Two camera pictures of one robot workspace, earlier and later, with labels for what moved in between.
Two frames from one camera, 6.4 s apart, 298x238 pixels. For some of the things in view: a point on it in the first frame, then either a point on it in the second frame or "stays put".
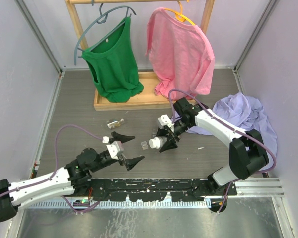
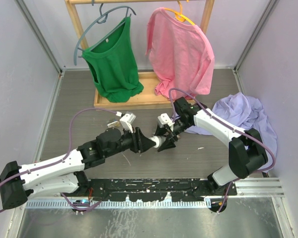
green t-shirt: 113,63 stays put
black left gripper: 123,139 → 140,142
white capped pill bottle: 157,142 stays put
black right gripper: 170,144 stays put
